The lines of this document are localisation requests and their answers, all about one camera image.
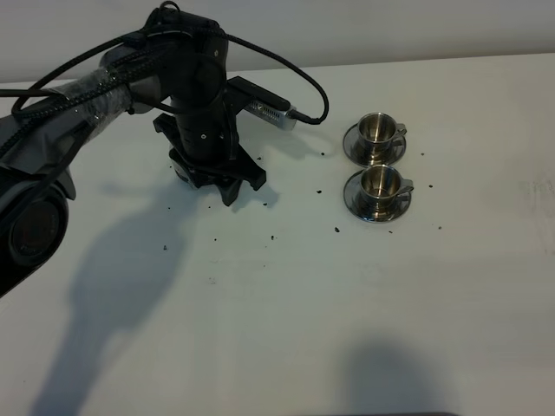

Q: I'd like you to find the stainless steel teacup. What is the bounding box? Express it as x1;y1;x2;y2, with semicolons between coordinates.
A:
356;112;407;156
356;165;414;210

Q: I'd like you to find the far stainless steel saucer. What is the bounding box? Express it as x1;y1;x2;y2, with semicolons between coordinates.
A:
343;124;407;167

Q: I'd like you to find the far stainless steel teacup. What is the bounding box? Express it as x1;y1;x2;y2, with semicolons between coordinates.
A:
356;112;407;156

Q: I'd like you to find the stainless steel teapot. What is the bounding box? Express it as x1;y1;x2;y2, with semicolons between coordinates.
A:
169;147;197;189

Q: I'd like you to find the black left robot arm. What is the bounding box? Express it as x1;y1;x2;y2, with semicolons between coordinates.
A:
1;1;301;293

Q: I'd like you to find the near stainless steel teacup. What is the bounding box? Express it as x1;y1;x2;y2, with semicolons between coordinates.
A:
356;165;414;210

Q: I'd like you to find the stainless steel saucer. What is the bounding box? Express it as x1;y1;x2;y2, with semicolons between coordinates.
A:
343;170;412;223
343;124;407;167

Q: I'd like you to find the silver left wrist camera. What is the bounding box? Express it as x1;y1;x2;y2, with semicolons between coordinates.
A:
245;101;297;131

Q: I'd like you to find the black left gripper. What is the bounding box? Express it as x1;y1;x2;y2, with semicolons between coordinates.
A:
153;76;291;206

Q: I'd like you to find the near stainless steel saucer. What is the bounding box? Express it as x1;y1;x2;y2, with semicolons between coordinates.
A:
343;170;412;223

